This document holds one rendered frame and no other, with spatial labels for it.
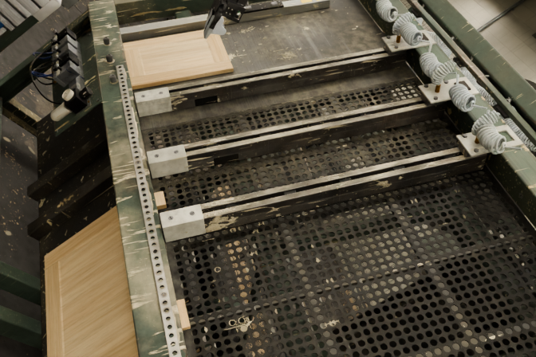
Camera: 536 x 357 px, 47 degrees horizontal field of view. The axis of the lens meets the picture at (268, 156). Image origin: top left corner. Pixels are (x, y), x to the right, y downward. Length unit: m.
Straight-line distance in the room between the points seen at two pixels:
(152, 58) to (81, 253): 0.83
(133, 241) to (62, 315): 0.57
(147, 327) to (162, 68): 1.20
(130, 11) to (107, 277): 1.29
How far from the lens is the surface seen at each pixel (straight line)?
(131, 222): 1.91
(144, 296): 1.74
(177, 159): 2.04
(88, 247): 2.39
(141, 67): 2.55
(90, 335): 2.19
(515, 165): 2.09
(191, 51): 2.61
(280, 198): 1.89
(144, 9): 2.97
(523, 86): 2.86
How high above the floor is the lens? 1.67
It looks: 12 degrees down
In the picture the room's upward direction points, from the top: 56 degrees clockwise
